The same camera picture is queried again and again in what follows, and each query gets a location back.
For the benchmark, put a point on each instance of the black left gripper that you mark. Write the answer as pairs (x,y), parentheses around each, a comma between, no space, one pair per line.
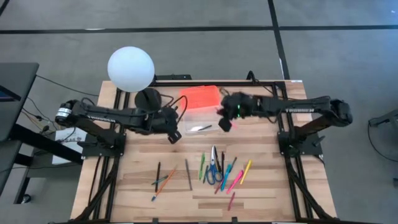
(161,121)

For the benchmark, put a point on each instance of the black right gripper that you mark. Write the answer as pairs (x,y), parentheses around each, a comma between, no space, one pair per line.
(236,105)

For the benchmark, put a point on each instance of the short black marker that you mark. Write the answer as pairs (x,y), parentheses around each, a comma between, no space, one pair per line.
(205,127)

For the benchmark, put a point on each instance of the clear supply box orange lid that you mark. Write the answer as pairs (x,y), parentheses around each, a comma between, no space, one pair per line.
(199,96)

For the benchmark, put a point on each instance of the long thin black pen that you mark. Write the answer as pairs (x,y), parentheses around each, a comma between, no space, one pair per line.
(158,169)

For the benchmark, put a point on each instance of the short dark grey pen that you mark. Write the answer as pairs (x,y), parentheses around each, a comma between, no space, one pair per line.
(234,162)

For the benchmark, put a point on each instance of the grey pencil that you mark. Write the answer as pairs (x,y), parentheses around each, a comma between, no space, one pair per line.
(188,175)

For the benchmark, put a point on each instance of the light green pen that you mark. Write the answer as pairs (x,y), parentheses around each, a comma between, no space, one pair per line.
(202,166)

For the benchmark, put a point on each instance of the yellow pen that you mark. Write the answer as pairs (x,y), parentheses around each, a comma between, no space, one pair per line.
(246,172)

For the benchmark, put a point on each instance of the orange pencil blue eraser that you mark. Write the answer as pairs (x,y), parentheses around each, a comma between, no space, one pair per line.
(160,189)

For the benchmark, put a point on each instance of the dark green pen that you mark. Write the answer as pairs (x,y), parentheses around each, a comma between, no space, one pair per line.
(205,174)

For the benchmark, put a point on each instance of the red crayon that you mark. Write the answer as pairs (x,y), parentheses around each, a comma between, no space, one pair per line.
(219,187)
(231,201)

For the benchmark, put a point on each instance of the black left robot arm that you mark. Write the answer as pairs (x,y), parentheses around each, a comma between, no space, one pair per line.
(102,113)

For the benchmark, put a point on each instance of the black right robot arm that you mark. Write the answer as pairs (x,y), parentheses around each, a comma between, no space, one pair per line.
(295,105)

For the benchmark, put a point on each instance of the white globe lamp black base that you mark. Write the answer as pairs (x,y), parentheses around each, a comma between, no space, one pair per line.
(130,68)

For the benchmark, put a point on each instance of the black table edge clamp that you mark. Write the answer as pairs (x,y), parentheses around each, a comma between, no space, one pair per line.
(234,221)
(155,221)

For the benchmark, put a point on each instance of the white printed paper sheet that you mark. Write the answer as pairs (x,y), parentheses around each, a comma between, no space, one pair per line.
(62,155)

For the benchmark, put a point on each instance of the dark grey desk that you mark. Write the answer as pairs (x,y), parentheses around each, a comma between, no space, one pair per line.
(15,109)

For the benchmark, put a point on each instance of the grey chair base leg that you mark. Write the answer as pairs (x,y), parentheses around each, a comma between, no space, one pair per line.
(385,118)

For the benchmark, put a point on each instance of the dark laptop screen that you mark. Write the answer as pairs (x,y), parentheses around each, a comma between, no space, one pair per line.
(7,95)

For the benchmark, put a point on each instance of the black caster wheel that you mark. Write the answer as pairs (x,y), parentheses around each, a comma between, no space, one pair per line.
(25,199)

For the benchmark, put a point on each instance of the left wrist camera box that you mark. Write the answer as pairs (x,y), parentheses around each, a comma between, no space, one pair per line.
(174,137)

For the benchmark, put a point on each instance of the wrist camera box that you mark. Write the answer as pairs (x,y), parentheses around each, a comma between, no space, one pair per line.
(224,124)
(174,137)

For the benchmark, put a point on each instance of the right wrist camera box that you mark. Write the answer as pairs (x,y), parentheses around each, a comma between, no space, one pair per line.
(224,124)

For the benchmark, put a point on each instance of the black aluminium table frame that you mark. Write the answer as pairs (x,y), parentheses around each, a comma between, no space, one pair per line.
(217,83)

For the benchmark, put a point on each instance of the black desk leg frame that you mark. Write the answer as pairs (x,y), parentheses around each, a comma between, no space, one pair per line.
(40,141)

